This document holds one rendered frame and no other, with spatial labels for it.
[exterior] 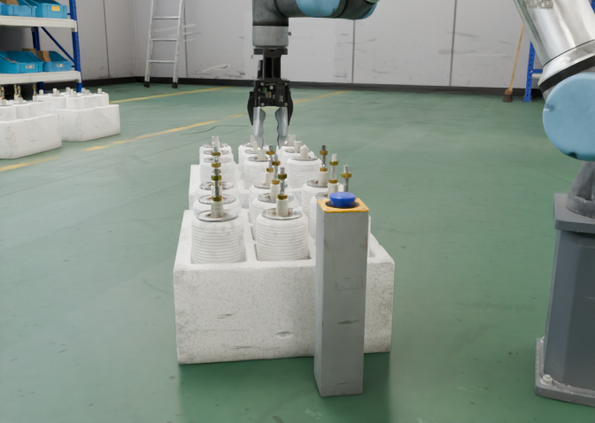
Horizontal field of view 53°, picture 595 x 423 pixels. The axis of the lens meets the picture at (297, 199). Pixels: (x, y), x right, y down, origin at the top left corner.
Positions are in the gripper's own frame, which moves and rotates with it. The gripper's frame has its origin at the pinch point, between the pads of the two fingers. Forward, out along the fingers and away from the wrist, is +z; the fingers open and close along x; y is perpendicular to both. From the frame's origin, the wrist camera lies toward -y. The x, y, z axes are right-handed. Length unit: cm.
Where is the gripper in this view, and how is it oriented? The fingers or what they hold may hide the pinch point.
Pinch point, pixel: (270, 142)
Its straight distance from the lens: 132.2
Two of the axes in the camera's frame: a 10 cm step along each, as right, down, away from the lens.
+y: 1.2, 2.5, -9.6
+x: 9.9, -0.2, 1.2
